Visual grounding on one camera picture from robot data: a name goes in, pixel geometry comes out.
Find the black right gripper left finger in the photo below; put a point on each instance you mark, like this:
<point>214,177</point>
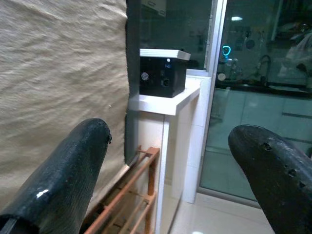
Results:
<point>61,182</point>

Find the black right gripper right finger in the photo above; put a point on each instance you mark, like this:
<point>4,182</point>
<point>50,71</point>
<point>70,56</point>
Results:
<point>280,175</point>

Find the dark grey mini fridge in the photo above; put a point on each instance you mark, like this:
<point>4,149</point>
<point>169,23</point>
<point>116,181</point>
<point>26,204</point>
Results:
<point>132,36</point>

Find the glass sliding door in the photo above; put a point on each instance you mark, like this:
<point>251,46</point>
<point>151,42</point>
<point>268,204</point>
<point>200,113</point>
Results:
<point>256,122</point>

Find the wooden slatted rack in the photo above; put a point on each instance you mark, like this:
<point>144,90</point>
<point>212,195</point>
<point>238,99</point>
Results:
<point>122,195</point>

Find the white shelf unit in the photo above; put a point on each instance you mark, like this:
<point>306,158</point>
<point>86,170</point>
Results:
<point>170,146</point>

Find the black box device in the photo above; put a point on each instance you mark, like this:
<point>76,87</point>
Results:
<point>161,78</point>

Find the white flat stack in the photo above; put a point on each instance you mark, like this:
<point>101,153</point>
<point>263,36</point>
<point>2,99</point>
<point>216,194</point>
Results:
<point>163,54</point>

